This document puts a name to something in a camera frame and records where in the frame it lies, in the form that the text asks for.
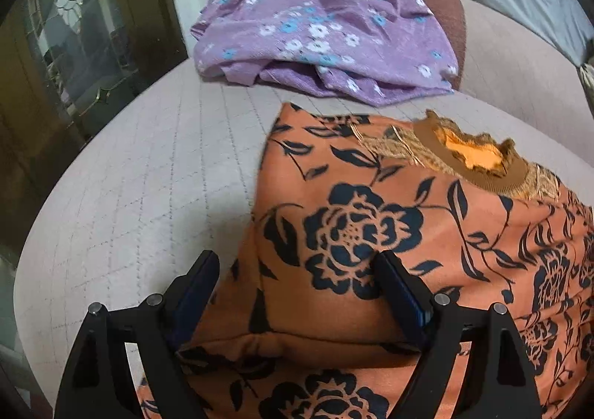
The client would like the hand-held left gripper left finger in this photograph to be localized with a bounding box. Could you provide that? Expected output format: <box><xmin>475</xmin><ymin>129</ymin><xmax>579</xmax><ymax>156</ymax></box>
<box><xmin>55</xmin><ymin>250</ymin><xmax>221</xmax><ymax>419</ymax></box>

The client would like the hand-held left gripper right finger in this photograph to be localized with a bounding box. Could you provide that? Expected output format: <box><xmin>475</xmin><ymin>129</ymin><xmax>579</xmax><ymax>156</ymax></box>
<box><xmin>373</xmin><ymin>250</ymin><xmax>544</xmax><ymax>419</ymax></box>

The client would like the orange black floral garment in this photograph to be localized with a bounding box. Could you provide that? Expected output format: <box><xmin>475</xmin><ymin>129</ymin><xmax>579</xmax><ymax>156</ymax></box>
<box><xmin>137</xmin><ymin>102</ymin><xmax>594</xmax><ymax>419</ymax></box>

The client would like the brown cushion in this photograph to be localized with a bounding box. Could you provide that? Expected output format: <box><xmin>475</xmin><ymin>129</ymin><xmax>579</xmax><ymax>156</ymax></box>
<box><xmin>414</xmin><ymin>0</ymin><xmax>467</xmax><ymax>90</ymax></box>

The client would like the beige patterned cloth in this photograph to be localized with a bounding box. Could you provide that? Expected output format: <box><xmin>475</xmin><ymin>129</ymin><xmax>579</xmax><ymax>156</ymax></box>
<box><xmin>577</xmin><ymin>52</ymin><xmax>594</xmax><ymax>92</ymax></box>

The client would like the dark wooden glass door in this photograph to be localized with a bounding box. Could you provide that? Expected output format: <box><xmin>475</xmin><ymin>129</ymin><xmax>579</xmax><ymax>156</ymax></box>
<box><xmin>0</xmin><ymin>0</ymin><xmax>189</xmax><ymax>406</ymax></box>

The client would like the purple floral garment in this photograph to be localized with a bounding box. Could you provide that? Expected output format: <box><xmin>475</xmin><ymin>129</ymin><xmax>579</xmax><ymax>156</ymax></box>
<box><xmin>190</xmin><ymin>0</ymin><xmax>460</xmax><ymax>108</ymax></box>

